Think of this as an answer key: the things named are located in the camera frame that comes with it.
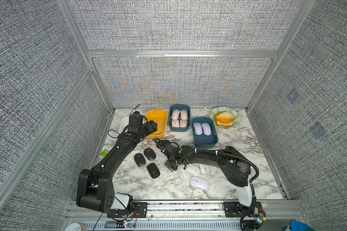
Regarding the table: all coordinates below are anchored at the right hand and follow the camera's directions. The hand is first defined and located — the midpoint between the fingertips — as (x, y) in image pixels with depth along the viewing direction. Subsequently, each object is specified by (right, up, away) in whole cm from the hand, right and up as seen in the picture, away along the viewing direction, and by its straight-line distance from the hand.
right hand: (172, 156), depth 90 cm
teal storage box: (+6, +34, +29) cm, 45 cm away
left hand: (-10, +20, -5) cm, 23 cm away
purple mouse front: (+25, +17, +13) cm, 32 cm away
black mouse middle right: (-14, +1, +2) cm, 15 cm away
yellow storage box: (-9, +25, +22) cm, 35 cm away
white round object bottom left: (-45, -26, -25) cm, 57 cm away
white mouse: (+13, -7, -5) cm, 15 cm away
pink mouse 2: (+3, +21, +16) cm, 26 cm away
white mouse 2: (+20, -6, -5) cm, 21 cm away
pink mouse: (+2, +28, +22) cm, 36 cm away
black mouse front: (-11, -7, -6) cm, 14 cm away
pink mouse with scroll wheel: (+9, +27, +23) cm, 37 cm away
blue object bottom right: (+54, -23, -29) cm, 65 cm away
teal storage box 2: (+22, +8, +12) cm, 27 cm away
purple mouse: (+19, +17, +14) cm, 29 cm away
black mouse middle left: (-20, -2, -1) cm, 20 cm away
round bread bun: (+38, +25, +15) cm, 48 cm away
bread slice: (+39, +20, +16) cm, 46 cm away
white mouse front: (+15, -12, -9) cm, 22 cm away
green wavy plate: (+48, +23, +17) cm, 56 cm away
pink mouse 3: (+8, +21, +16) cm, 28 cm away
